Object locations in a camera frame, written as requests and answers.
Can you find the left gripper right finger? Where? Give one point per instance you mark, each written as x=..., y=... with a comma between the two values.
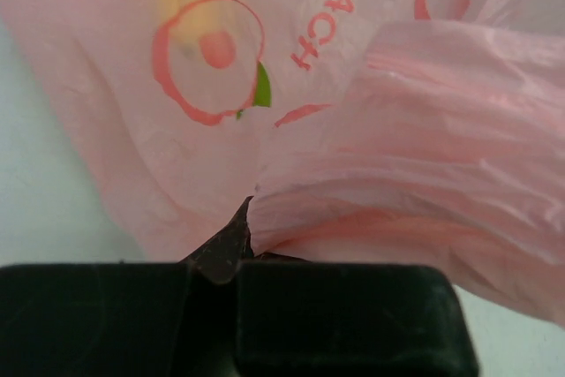
x=290, y=317

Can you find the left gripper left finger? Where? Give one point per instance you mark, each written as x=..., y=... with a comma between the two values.
x=91, y=319

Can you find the pink plastic bag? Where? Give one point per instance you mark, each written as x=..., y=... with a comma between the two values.
x=411, y=131

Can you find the yellow fake fruit in bag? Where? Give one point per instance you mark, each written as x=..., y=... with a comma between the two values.
x=205, y=29

